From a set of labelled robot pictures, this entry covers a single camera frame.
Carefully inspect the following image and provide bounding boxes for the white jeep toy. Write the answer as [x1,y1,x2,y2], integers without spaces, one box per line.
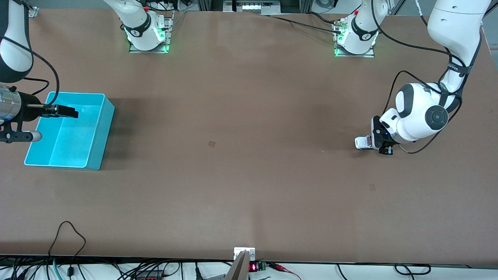
[354,135,377,151]

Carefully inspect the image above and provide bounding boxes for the teal plastic bin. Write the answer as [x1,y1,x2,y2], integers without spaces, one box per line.
[24,92,116,171]

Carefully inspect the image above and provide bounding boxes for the red clip leads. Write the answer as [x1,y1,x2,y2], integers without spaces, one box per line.
[267,262,302,280]

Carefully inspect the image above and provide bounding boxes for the white mounting plate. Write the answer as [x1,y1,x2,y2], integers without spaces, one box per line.
[233,247,256,261]

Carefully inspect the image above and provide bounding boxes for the black power strip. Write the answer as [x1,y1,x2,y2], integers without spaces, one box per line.
[134,271,165,280]

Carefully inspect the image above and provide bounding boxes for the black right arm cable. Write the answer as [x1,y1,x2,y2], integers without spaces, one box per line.
[0,36,60,106]

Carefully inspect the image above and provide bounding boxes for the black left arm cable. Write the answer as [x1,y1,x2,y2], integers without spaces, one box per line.
[370,0,484,155]

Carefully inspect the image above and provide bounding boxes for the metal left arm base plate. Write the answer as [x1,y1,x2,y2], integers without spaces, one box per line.
[333,21,375,58]

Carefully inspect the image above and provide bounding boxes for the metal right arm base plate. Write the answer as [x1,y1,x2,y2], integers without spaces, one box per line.
[128,11,172,54]

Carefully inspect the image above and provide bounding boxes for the thin looped black cable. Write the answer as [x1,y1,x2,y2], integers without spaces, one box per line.
[47,220,87,277]

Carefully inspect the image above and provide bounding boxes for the black cable to arm base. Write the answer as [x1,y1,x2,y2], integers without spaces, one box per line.
[268,12,345,35]

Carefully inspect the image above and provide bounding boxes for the black coiled cable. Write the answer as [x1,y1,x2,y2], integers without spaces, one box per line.
[394,263,432,277]

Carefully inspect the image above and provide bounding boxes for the aluminium frame rack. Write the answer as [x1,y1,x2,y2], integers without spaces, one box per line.
[196,0,314,16]

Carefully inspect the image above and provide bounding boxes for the grey camera mount bar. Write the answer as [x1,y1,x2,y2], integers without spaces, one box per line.
[224,250,250,280]

